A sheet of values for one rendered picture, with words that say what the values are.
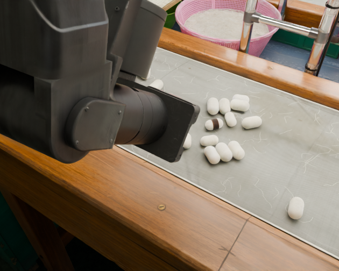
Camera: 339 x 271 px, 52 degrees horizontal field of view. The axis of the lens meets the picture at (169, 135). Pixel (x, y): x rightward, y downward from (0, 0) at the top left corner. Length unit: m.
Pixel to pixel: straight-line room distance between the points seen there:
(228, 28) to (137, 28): 0.67
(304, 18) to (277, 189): 0.58
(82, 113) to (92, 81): 0.02
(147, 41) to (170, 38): 0.54
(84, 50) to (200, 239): 0.32
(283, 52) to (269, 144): 0.42
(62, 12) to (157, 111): 0.18
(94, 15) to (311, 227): 0.42
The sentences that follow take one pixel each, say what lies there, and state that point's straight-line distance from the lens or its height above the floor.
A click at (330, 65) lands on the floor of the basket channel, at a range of 0.98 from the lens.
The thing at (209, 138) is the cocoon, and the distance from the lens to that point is 0.58.
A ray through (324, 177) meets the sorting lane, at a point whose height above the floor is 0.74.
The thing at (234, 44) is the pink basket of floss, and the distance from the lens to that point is 0.83.
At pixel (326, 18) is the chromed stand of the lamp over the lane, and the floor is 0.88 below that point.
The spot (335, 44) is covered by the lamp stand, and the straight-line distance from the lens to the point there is 1.00.
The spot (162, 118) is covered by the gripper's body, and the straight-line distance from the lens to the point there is 0.35.
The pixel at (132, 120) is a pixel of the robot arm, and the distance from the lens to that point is 0.30.
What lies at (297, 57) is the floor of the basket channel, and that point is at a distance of 0.99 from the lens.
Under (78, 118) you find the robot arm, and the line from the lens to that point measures 0.21.
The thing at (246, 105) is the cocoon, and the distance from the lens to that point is 0.66.
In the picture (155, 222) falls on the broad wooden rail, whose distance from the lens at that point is 0.47.
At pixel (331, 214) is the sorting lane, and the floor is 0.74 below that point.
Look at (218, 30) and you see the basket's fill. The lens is 0.93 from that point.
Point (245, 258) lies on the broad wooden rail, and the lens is 0.46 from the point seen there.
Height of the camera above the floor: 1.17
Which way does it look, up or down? 45 degrees down
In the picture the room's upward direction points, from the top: straight up
